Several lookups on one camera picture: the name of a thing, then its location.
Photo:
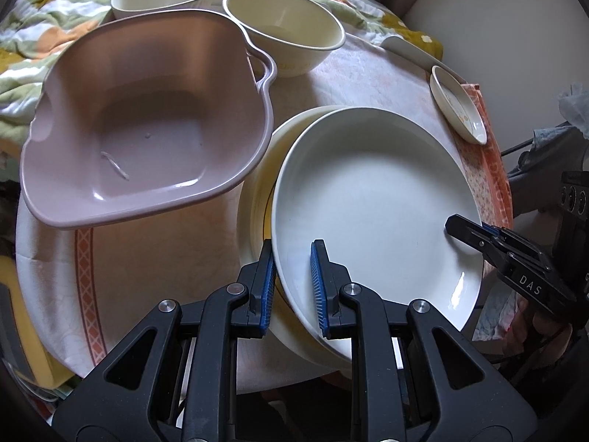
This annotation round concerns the white crumpled plastic bag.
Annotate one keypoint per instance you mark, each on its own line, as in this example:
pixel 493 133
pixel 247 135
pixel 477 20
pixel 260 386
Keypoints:
pixel 573 101

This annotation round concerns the pale crumpled cloth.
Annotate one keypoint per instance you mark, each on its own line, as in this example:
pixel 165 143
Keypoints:
pixel 494 315

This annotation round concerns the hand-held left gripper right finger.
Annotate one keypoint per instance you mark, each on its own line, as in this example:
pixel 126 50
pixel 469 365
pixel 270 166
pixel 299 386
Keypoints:
pixel 317 285

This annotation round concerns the floral quilt blanket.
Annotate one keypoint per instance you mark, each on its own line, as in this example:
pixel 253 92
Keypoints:
pixel 27 78

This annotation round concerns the large white plate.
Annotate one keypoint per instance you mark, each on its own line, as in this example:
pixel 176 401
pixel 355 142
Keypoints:
pixel 377 193

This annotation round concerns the cream smooth bowl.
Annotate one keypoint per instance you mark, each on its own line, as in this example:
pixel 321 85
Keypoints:
pixel 276 23

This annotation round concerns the small floral dish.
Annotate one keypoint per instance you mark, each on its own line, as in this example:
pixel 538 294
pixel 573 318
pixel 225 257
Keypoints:
pixel 453 101

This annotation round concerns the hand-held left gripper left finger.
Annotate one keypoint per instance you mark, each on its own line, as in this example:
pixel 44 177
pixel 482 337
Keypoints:
pixel 264 285

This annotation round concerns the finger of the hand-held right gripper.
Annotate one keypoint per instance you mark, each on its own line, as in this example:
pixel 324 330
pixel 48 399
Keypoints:
pixel 474 237
pixel 515 244

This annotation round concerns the long white tray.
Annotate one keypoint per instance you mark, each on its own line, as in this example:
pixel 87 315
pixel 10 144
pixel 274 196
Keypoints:
pixel 405 48

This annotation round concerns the person's right hand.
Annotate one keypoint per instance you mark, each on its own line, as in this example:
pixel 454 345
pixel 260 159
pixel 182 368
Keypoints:
pixel 545 331

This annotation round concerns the pink plastic basin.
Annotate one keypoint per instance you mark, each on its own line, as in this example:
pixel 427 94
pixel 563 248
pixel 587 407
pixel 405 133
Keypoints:
pixel 138 124

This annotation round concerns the white towel with orange border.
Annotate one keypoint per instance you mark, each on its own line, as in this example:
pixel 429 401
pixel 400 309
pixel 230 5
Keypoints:
pixel 152 262

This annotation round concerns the cream plate with lined rim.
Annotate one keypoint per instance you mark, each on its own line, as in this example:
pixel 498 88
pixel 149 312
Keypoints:
pixel 255 202

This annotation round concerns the grey cloth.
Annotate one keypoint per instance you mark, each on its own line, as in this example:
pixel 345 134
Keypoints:
pixel 543 170

